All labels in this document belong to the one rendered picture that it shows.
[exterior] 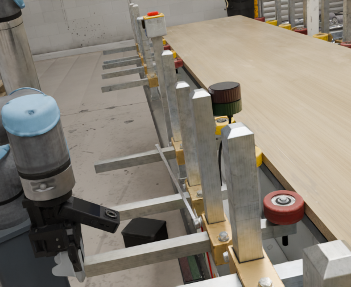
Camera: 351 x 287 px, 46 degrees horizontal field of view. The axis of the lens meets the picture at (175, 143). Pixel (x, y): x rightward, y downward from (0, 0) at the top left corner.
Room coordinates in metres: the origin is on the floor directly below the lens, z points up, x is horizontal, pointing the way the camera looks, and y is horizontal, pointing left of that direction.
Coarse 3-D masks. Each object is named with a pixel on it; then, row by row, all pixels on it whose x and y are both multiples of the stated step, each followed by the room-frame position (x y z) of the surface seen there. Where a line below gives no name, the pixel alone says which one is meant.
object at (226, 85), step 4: (216, 84) 0.75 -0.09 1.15; (220, 84) 0.75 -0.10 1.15; (224, 84) 0.75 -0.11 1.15; (228, 84) 0.74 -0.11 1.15; (232, 84) 0.74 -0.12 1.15; (236, 84) 0.73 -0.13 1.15; (212, 88) 0.73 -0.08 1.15; (216, 88) 0.73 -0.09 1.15; (220, 88) 0.72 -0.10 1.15; (224, 88) 0.72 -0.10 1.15; (228, 88) 0.72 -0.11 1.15; (232, 88) 0.71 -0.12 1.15; (236, 100) 0.72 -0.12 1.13; (216, 116) 0.72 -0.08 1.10; (220, 116) 0.72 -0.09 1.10; (228, 116) 0.73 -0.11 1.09; (232, 116) 0.73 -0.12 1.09; (216, 124) 0.72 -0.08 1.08; (220, 144) 0.74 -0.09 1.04; (220, 148) 0.74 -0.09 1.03; (220, 152) 0.74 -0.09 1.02; (220, 156) 0.74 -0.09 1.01; (220, 160) 0.74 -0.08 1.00; (220, 164) 0.74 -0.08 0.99; (220, 168) 0.74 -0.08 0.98; (220, 172) 0.74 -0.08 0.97; (220, 176) 0.74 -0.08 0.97; (220, 180) 0.74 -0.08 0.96
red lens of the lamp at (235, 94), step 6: (210, 90) 0.73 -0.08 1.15; (228, 90) 0.71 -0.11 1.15; (234, 90) 0.71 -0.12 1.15; (240, 90) 0.73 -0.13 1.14; (216, 96) 0.72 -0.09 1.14; (222, 96) 0.71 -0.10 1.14; (228, 96) 0.71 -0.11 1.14; (234, 96) 0.71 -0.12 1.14; (240, 96) 0.72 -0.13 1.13; (216, 102) 0.72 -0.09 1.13; (222, 102) 0.71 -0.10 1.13
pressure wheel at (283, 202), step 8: (272, 192) 0.74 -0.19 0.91; (280, 192) 0.73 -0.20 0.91; (288, 192) 0.73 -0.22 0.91; (264, 200) 0.71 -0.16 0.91; (272, 200) 0.71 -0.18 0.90; (280, 200) 0.70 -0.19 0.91; (288, 200) 0.71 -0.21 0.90; (296, 200) 0.70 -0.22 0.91; (264, 208) 0.70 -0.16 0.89; (272, 208) 0.68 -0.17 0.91; (280, 208) 0.68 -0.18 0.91; (288, 208) 0.67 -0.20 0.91; (296, 208) 0.67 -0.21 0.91; (272, 216) 0.68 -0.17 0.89; (280, 216) 0.67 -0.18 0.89; (288, 216) 0.67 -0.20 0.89; (296, 216) 0.67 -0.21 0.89; (280, 224) 0.67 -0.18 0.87; (288, 224) 0.67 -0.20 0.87
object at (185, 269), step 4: (180, 260) 0.82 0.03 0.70; (184, 260) 0.82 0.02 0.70; (184, 264) 0.81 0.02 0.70; (184, 268) 0.79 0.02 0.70; (188, 268) 0.79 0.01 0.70; (184, 272) 0.78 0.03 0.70; (188, 272) 0.78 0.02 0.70; (184, 276) 0.76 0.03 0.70; (188, 276) 0.76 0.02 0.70; (188, 280) 0.75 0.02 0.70; (192, 280) 0.75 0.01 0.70
